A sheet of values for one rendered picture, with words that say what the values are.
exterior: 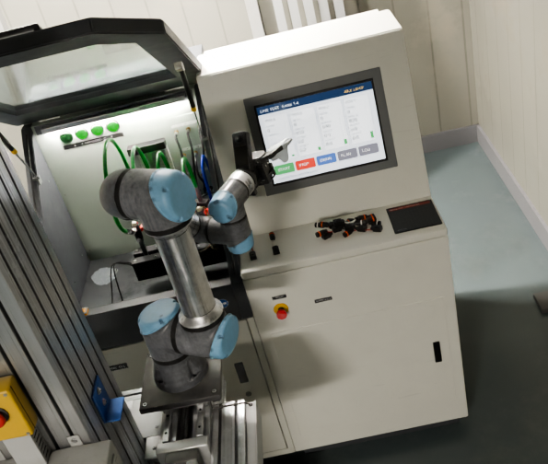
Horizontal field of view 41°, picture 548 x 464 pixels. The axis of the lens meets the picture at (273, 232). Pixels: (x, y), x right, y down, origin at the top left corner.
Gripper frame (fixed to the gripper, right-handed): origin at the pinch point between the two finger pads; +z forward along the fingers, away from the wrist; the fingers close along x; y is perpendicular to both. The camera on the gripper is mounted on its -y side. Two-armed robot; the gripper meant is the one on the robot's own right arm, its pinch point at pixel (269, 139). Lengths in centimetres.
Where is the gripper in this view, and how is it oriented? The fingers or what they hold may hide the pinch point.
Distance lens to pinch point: 215.9
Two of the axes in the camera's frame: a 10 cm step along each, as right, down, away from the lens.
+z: 3.8, -5.8, 7.2
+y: 3.4, 8.1, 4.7
